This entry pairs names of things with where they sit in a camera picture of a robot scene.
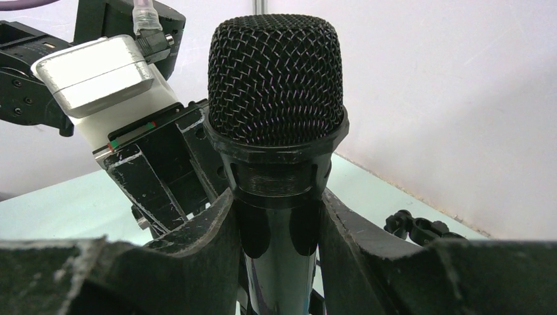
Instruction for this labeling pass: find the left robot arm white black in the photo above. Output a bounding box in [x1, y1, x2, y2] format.
[1, 1, 227, 237]

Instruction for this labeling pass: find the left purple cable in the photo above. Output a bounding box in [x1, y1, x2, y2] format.
[0, 0, 62, 12]

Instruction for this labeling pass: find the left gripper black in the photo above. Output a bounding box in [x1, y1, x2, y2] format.
[93, 99, 229, 237]

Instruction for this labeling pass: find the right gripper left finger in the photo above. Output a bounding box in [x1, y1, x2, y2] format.
[1, 190, 240, 314]

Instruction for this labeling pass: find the tripod stand with clip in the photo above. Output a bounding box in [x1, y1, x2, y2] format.
[384, 209, 466, 246]

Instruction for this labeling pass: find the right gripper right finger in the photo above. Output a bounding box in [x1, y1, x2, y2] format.
[319, 190, 556, 314]

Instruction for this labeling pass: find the black microphone orange end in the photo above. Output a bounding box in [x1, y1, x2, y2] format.
[205, 14, 349, 314]

